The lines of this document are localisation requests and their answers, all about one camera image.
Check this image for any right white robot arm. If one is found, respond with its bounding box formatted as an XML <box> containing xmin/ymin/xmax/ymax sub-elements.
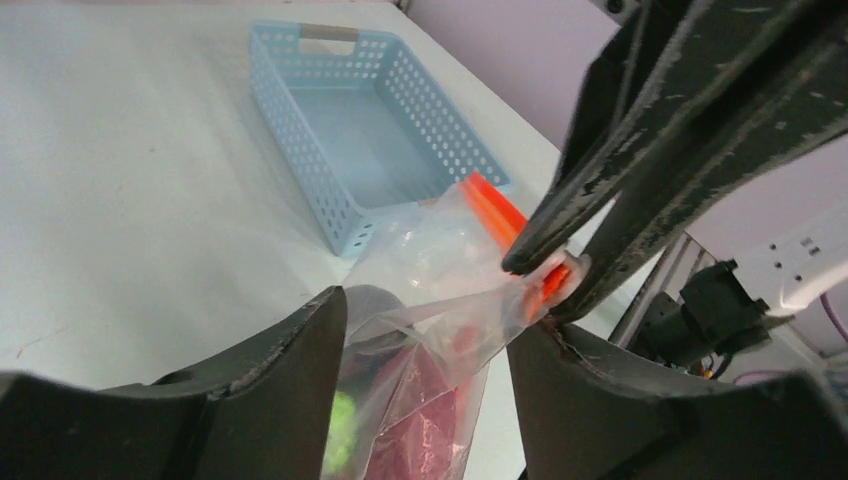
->
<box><xmin>502</xmin><ymin>1</ymin><xmax>847</xmax><ymax>366</ymax></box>

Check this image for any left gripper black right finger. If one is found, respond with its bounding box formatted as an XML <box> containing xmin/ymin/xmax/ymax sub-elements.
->
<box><xmin>508</xmin><ymin>322</ymin><xmax>847</xmax><ymax>479</ymax></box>

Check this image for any light blue perforated basket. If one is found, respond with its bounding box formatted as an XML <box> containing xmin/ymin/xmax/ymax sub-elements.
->
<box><xmin>249</xmin><ymin>21</ymin><xmax>510</xmax><ymax>257</ymax></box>

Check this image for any clear zip bag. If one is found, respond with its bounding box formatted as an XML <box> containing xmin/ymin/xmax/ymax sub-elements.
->
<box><xmin>321</xmin><ymin>173</ymin><xmax>590</xmax><ymax>479</ymax></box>

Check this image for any dark red toy fruit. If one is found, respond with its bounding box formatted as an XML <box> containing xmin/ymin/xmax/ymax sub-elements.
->
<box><xmin>365</xmin><ymin>346</ymin><xmax>458</xmax><ymax>479</ymax></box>

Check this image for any green toy pepper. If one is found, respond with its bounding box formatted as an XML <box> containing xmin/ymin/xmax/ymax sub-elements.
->
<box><xmin>322</xmin><ymin>391</ymin><xmax>358</xmax><ymax>475</ymax></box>

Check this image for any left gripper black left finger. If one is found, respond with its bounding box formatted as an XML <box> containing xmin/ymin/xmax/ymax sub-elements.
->
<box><xmin>1</xmin><ymin>286</ymin><xmax>347</xmax><ymax>479</ymax></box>

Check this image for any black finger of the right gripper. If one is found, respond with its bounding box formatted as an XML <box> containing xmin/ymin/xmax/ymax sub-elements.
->
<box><xmin>550</xmin><ymin>1</ymin><xmax>847</xmax><ymax>324</ymax></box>
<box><xmin>502</xmin><ymin>1</ymin><xmax>813</xmax><ymax>275</ymax></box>

